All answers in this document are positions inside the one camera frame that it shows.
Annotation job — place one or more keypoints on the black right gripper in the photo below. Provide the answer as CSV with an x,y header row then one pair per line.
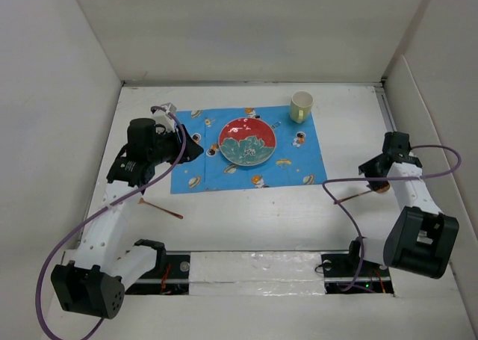
x,y
367,167

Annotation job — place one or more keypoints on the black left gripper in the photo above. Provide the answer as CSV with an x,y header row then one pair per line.
x,y
176,137

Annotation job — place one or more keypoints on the copper spoon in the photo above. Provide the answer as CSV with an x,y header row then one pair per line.
x,y
378,191

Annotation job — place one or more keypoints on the copper fork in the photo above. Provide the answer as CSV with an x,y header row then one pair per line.
x,y
142,201

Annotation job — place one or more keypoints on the red and teal floral plate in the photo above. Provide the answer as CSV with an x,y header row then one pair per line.
x,y
247,142

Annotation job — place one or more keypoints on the blue space-print cloth placemat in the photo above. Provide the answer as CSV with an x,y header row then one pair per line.
x,y
297,159

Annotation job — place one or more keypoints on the pale yellow paper cup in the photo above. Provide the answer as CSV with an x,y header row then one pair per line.
x,y
300,106

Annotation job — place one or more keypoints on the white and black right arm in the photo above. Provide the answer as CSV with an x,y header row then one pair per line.
x,y
422,239

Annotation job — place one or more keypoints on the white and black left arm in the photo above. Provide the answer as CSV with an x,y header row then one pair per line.
x,y
96,278

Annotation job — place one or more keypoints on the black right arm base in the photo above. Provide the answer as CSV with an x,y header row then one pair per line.
x,y
339,267

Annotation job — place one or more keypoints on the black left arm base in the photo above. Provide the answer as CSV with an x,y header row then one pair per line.
x,y
172,280

